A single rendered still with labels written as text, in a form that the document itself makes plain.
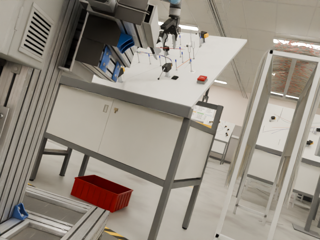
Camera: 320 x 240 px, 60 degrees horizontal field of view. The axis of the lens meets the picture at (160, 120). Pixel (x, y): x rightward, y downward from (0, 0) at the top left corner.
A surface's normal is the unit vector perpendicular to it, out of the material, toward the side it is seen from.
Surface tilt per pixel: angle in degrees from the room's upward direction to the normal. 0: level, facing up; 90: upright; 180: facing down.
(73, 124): 90
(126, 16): 90
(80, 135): 90
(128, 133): 90
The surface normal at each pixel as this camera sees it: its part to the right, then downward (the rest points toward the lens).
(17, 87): -0.03, -0.03
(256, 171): -0.36, -0.13
